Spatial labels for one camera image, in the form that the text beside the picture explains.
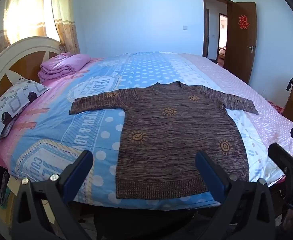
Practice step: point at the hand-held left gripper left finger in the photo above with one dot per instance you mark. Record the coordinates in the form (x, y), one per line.
(79, 169)

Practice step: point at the folded pink blanket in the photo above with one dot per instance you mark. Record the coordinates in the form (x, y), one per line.
(61, 66)

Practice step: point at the white wall switch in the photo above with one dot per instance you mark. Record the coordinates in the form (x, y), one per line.
(185, 27)

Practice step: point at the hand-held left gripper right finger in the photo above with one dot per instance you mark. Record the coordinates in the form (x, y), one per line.
(209, 172)

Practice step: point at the red paper door decoration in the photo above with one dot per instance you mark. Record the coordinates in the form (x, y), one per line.
(243, 22)

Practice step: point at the sofa in next room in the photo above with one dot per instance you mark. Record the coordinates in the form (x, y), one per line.
(222, 52)

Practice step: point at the brown wooden door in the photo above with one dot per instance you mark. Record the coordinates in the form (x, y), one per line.
(241, 55)

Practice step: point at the brown knit sweater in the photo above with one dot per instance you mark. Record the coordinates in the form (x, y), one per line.
(176, 135)

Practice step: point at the bed with patterned blue-pink sheet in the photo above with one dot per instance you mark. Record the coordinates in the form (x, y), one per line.
(61, 120)

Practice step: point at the dark wooden door frame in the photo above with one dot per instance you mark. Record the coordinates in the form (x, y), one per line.
(204, 25)

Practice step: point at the grey patterned pillow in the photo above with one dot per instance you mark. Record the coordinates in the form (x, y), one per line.
(14, 105)

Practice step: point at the cream and wood headboard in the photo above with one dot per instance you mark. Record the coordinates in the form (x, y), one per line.
(11, 52)

